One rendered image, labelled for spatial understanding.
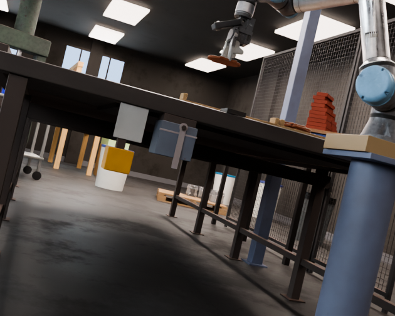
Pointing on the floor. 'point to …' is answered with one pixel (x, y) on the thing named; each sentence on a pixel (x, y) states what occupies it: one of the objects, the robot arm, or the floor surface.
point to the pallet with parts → (193, 198)
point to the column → (359, 232)
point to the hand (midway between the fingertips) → (224, 60)
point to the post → (263, 221)
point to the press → (14, 34)
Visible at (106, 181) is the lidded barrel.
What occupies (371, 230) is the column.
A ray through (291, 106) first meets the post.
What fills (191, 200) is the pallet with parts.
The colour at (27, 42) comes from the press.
